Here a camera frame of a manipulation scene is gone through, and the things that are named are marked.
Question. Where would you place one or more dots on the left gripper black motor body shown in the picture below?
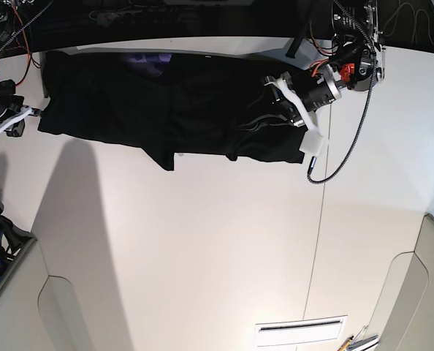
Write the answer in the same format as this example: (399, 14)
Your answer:
(314, 92)

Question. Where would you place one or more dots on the black T-shirt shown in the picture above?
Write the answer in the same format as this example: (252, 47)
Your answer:
(165, 104)

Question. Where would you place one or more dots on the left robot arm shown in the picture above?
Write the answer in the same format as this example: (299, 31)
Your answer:
(351, 62)

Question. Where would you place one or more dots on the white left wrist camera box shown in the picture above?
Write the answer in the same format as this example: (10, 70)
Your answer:
(312, 142)

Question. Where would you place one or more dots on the yellow handled tool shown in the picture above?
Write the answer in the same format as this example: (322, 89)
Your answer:
(346, 343)

